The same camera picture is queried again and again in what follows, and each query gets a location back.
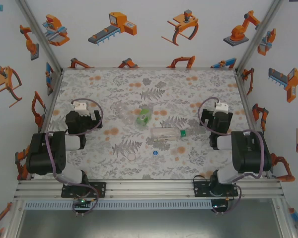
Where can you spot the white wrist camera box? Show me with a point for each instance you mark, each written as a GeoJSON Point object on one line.
{"type": "Point", "coordinates": [221, 107]}
{"type": "Point", "coordinates": [80, 107]}

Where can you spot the floral patterned tablecloth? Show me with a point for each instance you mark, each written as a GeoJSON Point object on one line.
{"type": "Point", "coordinates": [101, 81]}

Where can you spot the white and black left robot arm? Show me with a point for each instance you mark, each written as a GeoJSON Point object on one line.
{"type": "Point", "coordinates": [44, 153]}

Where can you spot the clear bottle with green neckband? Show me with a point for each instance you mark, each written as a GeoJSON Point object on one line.
{"type": "Point", "coordinates": [164, 134]}

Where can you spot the aluminium table side rail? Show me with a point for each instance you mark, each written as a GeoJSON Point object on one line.
{"type": "Point", "coordinates": [56, 85]}
{"type": "Point", "coordinates": [245, 94]}

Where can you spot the aluminium front mounting rail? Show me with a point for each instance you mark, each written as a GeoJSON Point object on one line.
{"type": "Point", "coordinates": [149, 189]}

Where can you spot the right controller board green light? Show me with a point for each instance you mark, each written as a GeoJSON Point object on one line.
{"type": "Point", "coordinates": [218, 205]}

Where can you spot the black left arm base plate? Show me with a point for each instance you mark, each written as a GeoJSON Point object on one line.
{"type": "Point", "coordinates": [100, 189]}

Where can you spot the left controller board green light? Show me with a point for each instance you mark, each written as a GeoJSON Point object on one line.
{"type": "Point", "coordinates": [82, 202]}

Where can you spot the controller board green light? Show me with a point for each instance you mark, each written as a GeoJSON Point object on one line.
{"type": "Point", "coordinates": [82, 202]}
{"type": "Point", "coordinates": [218, 205]}

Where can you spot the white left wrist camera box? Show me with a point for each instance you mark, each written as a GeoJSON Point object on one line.
{"type": "Point", "coordinates": [80, 107]}

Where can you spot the aluminium frame post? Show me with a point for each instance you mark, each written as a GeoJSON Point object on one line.
{"type": "Point", "coordinates": [39, 37]}
{"type": "Point", "coordinates": [258, 37]}

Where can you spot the clear bottle with green label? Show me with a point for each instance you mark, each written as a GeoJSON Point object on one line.
{"type": "Point", "coordinates": [144, 118]}

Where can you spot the blue bottle cap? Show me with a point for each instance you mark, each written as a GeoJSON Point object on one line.
{"type": "Point", "coordinates": [155, 153]}

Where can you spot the aluminium frame leg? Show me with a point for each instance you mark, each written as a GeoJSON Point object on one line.
{"type": "Point", "coordinates": [283, 218]}
{"type": "Point", "coordinates": [15, 218]}

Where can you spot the white bottle cap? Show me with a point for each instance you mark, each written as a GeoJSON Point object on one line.
{"type": "Point", "coordinates": [131, 157]}

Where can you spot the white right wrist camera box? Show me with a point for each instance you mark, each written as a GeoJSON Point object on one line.
{"type": "Point", "coordinates": [221, 107]}

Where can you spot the aluminium table back rail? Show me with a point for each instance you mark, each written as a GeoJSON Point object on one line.
{"type": "Point", "coordinates": [149, 68]}

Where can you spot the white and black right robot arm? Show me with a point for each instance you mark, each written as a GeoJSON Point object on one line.
{"type": "Point", "coordinates": [250, 153]}

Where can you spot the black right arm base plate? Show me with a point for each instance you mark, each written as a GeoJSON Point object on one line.
{"type": "Point", "coordinates": [200, 189]}

